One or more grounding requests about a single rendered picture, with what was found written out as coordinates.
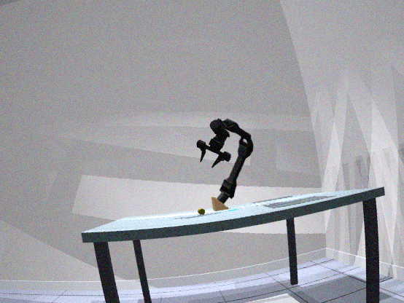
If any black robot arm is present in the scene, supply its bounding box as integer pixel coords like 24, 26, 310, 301
209, 118, 254, 204

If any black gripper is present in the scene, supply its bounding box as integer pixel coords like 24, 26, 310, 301
196, 136, 231, 167

